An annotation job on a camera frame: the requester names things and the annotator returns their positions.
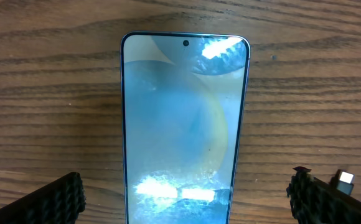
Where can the blue Galaxy smartphone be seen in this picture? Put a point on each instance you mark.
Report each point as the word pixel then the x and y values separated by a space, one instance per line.
pixel 182 101

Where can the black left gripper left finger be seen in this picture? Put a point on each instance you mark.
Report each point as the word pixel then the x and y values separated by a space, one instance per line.
pixel 61 201

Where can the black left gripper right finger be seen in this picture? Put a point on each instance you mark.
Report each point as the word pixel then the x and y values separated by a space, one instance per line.
pixel 313 201

